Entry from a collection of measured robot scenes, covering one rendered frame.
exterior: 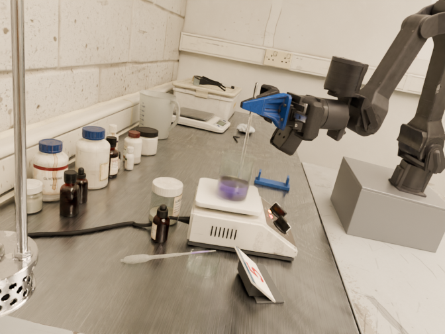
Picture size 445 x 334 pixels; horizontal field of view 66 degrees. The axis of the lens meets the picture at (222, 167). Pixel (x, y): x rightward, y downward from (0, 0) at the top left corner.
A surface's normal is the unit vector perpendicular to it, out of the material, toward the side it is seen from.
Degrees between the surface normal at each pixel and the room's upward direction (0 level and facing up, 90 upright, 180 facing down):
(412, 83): 90
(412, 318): 0
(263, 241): 90
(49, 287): 0
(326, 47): 90
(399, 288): 0
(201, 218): 90
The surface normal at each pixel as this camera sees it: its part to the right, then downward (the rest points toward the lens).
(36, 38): 0.98, 0.20
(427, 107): -0.96, 0.11
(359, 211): -0.11, 0.31
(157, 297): 0.17, -0.93
